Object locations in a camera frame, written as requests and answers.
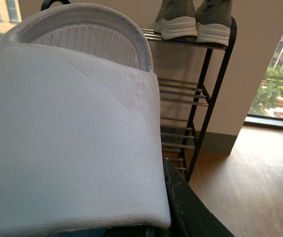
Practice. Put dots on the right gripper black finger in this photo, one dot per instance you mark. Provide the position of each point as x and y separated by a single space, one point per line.
189 216

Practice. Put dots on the light blue slipper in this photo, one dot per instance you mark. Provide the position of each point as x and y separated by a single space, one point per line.
80 144

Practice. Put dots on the grey knit sneaker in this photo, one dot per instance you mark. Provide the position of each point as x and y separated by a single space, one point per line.
213 21
176 19

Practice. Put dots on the black metal shoe rack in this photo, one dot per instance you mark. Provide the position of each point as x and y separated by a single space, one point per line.
195 98

